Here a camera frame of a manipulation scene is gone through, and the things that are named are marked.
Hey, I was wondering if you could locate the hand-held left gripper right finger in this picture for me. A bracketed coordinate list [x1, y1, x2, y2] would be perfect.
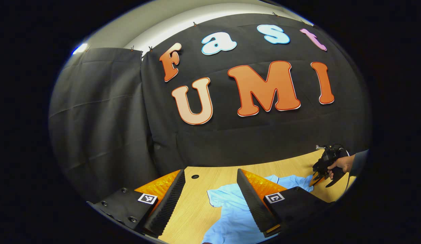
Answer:
[236, 169, 334, 238]

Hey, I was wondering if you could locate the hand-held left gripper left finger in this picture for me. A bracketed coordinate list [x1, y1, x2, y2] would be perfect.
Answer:
[87, 169, 186, 238]

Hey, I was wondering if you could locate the light blue T-shirt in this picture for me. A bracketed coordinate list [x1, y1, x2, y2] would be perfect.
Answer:
[201, 174, 314, 244]

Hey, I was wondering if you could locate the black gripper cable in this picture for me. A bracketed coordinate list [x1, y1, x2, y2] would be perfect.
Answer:
[334, 144, 351, 192]

